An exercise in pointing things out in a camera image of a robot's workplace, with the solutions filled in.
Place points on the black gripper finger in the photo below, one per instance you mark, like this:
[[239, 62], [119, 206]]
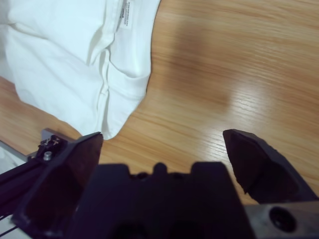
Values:
[[269, 174], [54, 194]]

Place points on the white T-shirt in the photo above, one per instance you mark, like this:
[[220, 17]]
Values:
[[62, 62]]

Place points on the dark camera post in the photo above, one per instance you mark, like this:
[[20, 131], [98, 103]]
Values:
[[20, 179]]

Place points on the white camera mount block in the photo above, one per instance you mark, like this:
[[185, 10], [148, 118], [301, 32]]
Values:
[[47, 134]]

